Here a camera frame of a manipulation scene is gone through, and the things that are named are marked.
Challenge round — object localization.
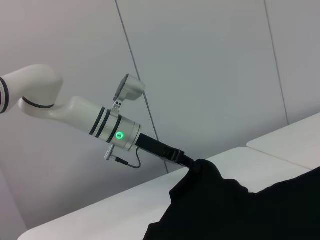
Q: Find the black shirt with FREE print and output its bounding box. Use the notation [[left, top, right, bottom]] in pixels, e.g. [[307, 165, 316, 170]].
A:
[[142, 158, 320, 240]]

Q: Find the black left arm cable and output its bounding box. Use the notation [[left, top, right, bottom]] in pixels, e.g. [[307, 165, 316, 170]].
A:
[[102, 146, 142, 169]]

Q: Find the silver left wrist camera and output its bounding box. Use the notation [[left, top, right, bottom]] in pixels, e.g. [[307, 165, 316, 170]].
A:
[[111, 73, 147, 104]]

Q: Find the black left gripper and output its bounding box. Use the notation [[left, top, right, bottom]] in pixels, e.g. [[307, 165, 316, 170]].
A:
[[134, 132, 201, 173]]

